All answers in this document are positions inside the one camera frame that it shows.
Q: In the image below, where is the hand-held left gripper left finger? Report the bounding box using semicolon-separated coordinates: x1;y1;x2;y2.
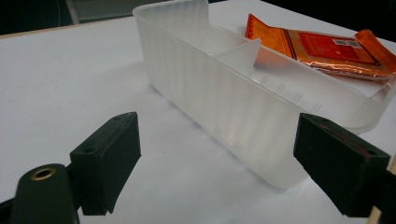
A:
69;111;142;217

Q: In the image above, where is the orange foil snack packet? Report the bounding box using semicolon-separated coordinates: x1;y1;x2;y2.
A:
245;13;396;82

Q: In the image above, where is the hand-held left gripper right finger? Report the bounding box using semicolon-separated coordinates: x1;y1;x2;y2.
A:
292;112;391;218

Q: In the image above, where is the translucent plastic storage box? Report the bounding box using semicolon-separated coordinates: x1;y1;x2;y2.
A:
132;0;396;189

